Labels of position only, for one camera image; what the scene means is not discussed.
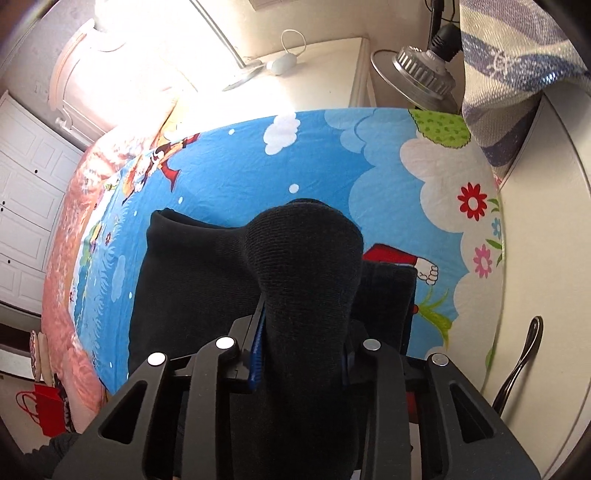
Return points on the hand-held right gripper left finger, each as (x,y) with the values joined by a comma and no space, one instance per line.
(256,357)

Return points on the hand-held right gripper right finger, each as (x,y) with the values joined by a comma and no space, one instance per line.
(369,369)

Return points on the black pants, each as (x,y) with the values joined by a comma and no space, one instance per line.
(304,258)

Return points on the cartoon printed blanket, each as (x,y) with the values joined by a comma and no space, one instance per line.
(323,161)

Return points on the pink floral bedsheet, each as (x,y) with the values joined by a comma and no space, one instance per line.
(64,258)

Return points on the red bag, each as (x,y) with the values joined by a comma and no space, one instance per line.
(46,410)

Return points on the person's dark clothing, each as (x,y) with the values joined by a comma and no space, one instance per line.
(55,452)

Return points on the round silver disc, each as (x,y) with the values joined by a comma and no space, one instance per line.
(242,78)

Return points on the white wardrobe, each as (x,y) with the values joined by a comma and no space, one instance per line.
(27,184)

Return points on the white nightstand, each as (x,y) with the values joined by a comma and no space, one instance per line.
(323,74)

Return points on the striped towel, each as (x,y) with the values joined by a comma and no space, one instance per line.
(498,69)

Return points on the white bed headboard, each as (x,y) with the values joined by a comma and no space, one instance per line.
(83,78)

